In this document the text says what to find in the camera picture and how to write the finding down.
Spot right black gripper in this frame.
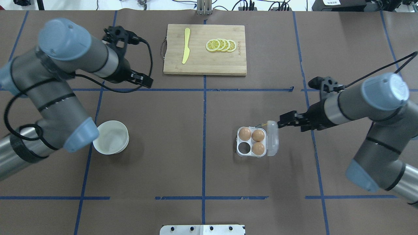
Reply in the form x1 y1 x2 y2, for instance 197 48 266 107
277 76 345 132

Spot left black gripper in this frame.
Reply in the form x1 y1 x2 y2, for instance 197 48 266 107
102 26 154 89

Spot clear plastic egg box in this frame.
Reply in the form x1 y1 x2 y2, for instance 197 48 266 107
236 120 279 158

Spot brown egg from bowl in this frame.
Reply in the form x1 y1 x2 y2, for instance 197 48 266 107
238 127 252 141

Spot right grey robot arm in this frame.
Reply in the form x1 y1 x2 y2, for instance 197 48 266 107
277 73 418 207

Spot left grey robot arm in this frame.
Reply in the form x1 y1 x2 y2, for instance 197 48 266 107
1 18 153 180

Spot brown egg upper in box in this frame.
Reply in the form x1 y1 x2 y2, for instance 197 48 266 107
252 129 265 142

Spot brown egg in box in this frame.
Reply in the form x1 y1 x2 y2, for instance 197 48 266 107
252 142 265 156
252 129 265 142

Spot brown egg lower in box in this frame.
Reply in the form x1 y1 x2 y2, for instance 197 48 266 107
252 142 265 156

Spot yellow plastic knife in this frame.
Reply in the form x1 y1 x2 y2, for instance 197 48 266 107
182 28 191 64

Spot bamboo cutting board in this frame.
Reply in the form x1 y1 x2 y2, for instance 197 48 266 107
163 24 247 76

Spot lemon slice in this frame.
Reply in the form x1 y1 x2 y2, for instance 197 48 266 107
220 39 230 52
205 39 221 52
216 38 227 52
226 40 236 52

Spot white bowl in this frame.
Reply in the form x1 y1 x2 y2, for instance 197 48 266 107
93 120 130 155

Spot black device on back table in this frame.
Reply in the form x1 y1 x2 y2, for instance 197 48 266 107
312 0 383 12

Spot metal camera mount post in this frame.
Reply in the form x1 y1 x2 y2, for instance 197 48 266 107
196 0 213 15

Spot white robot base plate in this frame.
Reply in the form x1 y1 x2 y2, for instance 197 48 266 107
159 224 246 235

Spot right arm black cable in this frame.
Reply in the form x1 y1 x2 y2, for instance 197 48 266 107
343 51 418 89

